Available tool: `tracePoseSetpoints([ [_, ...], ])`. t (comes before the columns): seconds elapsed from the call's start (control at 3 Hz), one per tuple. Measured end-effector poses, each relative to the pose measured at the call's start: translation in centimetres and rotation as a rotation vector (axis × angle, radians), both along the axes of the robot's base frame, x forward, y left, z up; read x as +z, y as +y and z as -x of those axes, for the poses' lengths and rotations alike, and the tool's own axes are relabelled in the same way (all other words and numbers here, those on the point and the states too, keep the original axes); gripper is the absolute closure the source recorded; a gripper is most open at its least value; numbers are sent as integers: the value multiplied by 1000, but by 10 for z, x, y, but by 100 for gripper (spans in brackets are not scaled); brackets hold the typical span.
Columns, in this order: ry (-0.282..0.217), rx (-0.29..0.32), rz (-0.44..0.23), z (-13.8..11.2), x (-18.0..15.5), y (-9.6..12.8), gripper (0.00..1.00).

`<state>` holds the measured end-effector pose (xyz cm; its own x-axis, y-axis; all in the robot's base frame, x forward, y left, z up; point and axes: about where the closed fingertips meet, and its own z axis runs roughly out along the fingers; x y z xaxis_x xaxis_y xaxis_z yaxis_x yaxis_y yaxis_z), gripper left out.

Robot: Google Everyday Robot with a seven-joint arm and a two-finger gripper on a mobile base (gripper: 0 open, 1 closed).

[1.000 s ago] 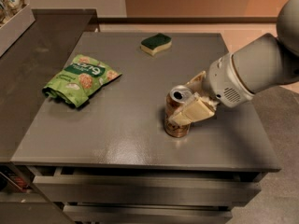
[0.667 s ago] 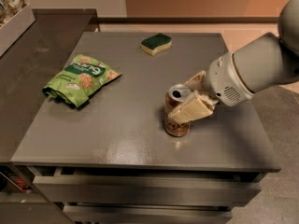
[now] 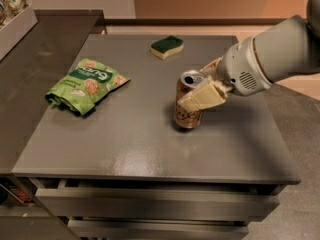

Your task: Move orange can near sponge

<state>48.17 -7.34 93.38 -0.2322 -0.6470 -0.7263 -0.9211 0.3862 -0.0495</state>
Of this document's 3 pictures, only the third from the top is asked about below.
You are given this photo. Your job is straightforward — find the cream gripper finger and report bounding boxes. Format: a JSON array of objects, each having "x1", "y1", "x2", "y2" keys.
[
  {"x1": 200, "y1": 57, "x2": 222, "y2": 79},
  {"x1": 177, "y1": 76, "x2": 232, "y2": 112}
]

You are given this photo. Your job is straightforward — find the orange La Croix can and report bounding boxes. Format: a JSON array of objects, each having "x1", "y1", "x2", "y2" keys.
[{"x1": 174, "y1": 70, "x2": 205, "y2": 129}]

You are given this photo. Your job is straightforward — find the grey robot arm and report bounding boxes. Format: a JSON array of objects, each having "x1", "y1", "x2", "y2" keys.
[{"x1": 177, "y1": 0, "x2": 320, "y2": 112}]

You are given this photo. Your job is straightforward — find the green and yellow sponge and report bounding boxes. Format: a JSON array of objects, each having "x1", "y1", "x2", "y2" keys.
[{"x1": 150, "y1": 36, "x2": 184, "y2": 60}]

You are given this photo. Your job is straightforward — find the green snack bag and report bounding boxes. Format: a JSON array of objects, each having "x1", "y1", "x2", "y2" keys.
[{"x1": 45, "y1": 58, "x2": 130, "y2": 115}]

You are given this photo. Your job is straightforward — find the grey upper drawer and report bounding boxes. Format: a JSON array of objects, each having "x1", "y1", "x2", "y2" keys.
[{"x1": 36, "y1": 182, "x2": 279, "y2": 221}]

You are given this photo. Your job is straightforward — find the grey drawer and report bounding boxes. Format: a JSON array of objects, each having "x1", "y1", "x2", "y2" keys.
[
  {"x1": 68, "y1": 220, "x2": 248, "y2": 240},
  {"x1": 36, "y1": 182, "x2": 279, "y2": 221}
]

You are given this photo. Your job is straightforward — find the grey lower drawer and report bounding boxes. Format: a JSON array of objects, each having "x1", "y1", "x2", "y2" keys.
[{"x1": 68, "y1": 220, "x2": 248, "y2": 240}]

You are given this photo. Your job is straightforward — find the white box with snacks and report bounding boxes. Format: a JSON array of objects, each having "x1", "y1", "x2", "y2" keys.
[{"x1": 0, "y1": 5, "x2": 38, "y2": 61}]

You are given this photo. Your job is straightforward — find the white snack packets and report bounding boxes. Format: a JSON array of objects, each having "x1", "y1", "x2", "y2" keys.
[{"x1": 0, "y1": 0, "x2": 27, "y2": 28}]

